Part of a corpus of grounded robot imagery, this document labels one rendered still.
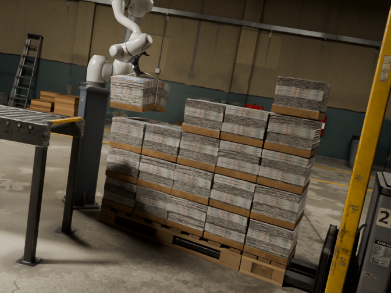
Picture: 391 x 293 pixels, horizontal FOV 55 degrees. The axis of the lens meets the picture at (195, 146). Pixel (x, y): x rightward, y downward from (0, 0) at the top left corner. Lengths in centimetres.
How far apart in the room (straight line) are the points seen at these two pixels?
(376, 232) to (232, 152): 95
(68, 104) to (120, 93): 615
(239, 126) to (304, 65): 716
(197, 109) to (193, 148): 27
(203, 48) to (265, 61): 151
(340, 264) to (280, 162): 66
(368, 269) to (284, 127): 91
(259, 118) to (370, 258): 100
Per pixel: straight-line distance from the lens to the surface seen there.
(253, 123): 240
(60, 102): 901
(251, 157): 241
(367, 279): 232
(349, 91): 974
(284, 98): 236
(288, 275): 257
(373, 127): 212
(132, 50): 259
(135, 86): 273
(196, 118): 253
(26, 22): 1072
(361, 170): 214
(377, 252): 226
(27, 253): 240
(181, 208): 264
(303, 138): 234
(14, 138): 226
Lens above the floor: 110
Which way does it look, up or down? 8 degrees down
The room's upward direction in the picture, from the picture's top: 10 degrees clockwise
